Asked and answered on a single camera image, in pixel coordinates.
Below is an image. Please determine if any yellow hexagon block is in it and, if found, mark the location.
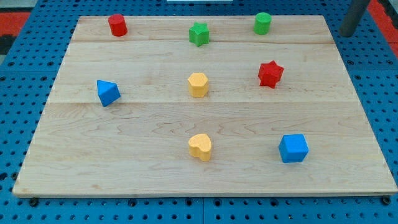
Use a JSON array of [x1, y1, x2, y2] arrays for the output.
[[188, 73, 209, 98]]

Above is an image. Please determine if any yellow heart block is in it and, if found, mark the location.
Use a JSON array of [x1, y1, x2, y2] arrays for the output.
[[188, 133, 212, 161]]

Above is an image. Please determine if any wooden board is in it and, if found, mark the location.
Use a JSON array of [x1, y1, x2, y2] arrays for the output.
[[12, 16, 397, 198]]

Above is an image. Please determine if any green star block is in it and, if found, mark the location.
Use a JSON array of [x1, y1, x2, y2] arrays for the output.
[[188, 22, 210, 47]]

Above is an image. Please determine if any red star block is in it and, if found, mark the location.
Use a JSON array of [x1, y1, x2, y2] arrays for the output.
[[257, 60, 284, 88]]

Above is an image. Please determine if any blue triangular prism block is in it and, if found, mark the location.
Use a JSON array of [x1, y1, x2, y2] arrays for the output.
[[96, 80, 121, 107]]

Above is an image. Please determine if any blue cube block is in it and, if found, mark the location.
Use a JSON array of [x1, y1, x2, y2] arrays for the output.
[[279, 134, 309, 163]]

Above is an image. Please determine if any green cylinder block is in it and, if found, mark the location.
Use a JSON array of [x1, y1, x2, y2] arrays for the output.
[[253, 12, 272, 35]]

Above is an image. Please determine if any red cylinder block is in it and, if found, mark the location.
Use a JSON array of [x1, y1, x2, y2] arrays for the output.
[[108, 14, 127, 37]]

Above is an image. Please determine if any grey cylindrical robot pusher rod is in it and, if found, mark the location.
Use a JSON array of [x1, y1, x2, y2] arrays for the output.
[[338, 0, 370, 37]]

